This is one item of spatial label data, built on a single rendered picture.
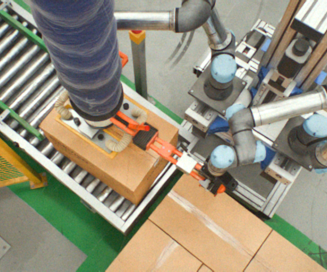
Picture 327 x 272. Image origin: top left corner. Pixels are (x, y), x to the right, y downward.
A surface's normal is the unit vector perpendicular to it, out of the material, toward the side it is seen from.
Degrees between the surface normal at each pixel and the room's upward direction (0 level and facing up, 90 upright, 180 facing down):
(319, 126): 7
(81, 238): 0
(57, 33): 80
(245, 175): 0
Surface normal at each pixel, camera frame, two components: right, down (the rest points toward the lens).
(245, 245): 0.02, -0.32
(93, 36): 0.43, 0.79
